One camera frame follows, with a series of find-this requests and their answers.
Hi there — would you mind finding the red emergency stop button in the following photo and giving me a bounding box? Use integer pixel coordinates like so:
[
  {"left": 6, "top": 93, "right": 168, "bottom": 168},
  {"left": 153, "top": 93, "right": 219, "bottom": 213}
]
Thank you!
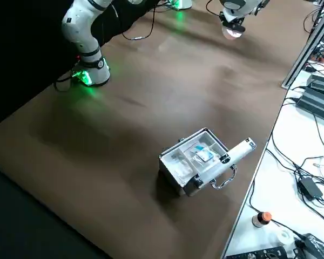
[{"left": 252, "top": 211, "right": 273, "bottom": 229}]

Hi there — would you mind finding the blue white packet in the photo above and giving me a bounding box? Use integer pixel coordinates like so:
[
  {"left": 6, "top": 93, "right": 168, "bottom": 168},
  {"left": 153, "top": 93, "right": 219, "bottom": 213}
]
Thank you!
[{"left": 193, "top": 145, "right": 216, "bottom": 163}]

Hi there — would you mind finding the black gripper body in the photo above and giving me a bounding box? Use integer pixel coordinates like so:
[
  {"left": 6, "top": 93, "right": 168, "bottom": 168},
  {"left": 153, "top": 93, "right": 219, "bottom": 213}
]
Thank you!
[{"left": 220, "top": 12, "right": 247, "bottom": 32}]

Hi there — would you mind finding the black cable silver connector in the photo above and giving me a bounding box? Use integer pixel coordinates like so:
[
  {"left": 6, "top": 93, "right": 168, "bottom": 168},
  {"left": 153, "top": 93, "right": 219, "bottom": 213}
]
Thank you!
[{"left": 123, "top": 5, "right": 155, "bottom": 41}]

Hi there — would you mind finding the black control panel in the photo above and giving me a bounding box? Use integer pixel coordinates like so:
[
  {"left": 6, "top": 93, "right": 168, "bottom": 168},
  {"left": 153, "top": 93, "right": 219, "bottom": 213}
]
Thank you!
[{"left": 226, "top": 246, "right": 290, "bottom": 259}]

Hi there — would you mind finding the aluminium frame post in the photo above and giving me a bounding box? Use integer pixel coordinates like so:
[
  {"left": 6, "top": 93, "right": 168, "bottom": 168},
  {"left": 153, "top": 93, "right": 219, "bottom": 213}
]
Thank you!
[{"left": 281, "top": 5, "right": 324, "bottom": 88}]

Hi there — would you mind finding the black power adapter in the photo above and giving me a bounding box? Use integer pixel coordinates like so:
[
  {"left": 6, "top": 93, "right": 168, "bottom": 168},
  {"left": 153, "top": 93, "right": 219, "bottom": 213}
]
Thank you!
[
  {"left": 298, "top": 176, "right": 324, "bottom": 201},
  {"left": 302, "top": 233, "right": 324, "bottom": 259}
]

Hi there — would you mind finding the white tape roll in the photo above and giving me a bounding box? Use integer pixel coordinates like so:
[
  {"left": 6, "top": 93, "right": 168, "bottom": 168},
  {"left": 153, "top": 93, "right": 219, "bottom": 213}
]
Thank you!
[{"left": 276, "top": 230, "right": 294, "bottom": 247}]

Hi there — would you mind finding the pink bowl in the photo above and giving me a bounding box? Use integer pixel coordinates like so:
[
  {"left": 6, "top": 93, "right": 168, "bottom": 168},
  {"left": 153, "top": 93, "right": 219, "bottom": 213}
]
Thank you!
[{"left": 221, "top": 26, "right": 246, "bottom": 41}]

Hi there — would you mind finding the silver metal case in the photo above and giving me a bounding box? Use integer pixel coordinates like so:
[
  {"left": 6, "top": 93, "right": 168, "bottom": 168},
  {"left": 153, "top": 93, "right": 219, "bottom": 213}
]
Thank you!
[{"left": 158, "top": 127, "right": 258, "bottom": 197}]

